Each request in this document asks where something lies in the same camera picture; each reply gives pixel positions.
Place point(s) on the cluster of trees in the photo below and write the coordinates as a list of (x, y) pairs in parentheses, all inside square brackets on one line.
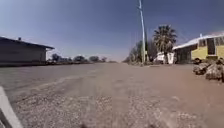
[(137, 53)]

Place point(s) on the brown dirt ground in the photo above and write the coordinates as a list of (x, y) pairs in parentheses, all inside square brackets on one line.
[(110, 95)]

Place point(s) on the row of distant trees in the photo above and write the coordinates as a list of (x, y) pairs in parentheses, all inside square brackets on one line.
[(79, 59)]

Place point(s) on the tall pale pole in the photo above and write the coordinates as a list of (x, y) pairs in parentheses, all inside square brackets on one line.
[(143, 36)]

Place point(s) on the palm tree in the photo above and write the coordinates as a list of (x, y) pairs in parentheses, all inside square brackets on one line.
[(164, 38)]

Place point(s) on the yellow building with white roof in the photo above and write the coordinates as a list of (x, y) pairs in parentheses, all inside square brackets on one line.
[(200, 51)]

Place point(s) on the dark low building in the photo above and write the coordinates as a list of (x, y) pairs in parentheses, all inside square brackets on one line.
[(20, 51)]

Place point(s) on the pile of rocks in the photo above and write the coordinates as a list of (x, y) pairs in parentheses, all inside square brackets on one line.
[(213, 70)]

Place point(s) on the white wall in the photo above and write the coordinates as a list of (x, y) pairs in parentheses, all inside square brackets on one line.
[(169, 58)]

